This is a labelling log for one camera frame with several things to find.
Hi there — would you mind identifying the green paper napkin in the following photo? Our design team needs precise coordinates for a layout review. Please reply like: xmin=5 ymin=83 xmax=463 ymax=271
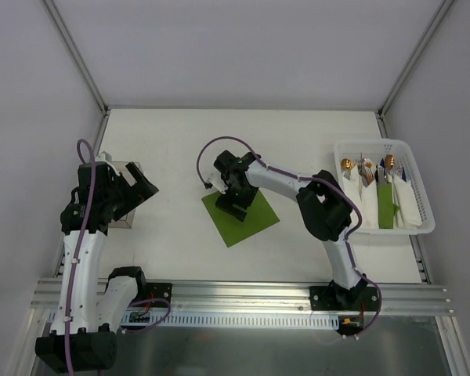
xmin=201 ymin=192 xmax=280 ymax=248

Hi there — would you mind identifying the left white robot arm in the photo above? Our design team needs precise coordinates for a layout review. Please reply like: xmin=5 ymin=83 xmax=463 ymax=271
xmin=35 ymin=152 xmax=158 ymax=374

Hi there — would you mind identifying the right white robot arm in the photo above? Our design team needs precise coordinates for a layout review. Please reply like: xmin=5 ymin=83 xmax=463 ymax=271
xmin=214 ymin=150 xmax=367 ymax=310

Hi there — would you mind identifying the white rolled napkin middle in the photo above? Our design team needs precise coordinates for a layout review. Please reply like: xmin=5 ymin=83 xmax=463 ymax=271
xmin=361 ymin=159 xmax=379 ymax=229

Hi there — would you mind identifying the green rolled napkin in basket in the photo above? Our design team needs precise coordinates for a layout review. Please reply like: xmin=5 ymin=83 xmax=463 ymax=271
xmin=377 ymin=183 xmax=399 ymax=230

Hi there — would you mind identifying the white rolled napkin right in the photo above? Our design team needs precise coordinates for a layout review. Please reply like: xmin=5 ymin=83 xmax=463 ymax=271
xmin=392 ymin=175 xmax=422 ymax=229

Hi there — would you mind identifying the clear plastic utensil box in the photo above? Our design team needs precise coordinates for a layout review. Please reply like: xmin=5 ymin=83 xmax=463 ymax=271
xmin=109 ymin=161 xmax=136 ymax=229

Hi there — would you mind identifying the copper spoon left in basket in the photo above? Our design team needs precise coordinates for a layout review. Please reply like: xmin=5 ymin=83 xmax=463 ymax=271
xmin=340 ymin=158 xmax=356 ymax=172

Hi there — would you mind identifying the copper spoon in basket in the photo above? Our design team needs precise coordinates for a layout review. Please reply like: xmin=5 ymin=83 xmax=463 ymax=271
xmin=384 ymin=154 xmax=395 ymax=173
xmin=340 ymin=158 xmax=356 ymax=172

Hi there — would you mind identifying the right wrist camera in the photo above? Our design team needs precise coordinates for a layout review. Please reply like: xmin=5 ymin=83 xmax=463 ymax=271
xmin=204 ymin=175 xmax=219 ymax=190

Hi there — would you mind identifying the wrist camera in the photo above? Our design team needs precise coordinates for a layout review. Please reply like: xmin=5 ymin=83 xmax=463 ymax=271
xmin=95 ymin=151 xmax=114 ymax=168
xmin=204 ymin=175 xmax=219 ymax=190

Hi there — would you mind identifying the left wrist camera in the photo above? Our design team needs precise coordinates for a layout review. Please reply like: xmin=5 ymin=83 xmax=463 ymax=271
xmin=95 ymin=151 xmax=114 ymax=168

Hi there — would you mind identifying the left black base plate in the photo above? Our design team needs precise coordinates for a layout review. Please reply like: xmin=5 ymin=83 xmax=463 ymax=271
xmin=142 ymin=282 xmax=173 ymax=309

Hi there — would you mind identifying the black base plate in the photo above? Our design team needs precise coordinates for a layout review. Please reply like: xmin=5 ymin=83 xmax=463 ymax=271
xmin=309 ymin=281 xmax=381 ymax=312
xmin=142 ymin=282 xmax=173 ymax=309

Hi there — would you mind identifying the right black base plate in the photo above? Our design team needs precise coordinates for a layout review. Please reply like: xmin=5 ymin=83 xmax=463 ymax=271
xmin=309 ymin=281 xmax=381 ymax=312

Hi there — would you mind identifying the white slotted cable duct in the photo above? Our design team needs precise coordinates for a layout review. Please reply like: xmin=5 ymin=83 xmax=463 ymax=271
xmin=46 ymin=311 xmax=341 ymax=330

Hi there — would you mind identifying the aluminium rail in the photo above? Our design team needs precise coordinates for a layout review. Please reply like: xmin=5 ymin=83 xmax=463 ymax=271
xmin=30 ymin=276 xmax=454 ymax=316

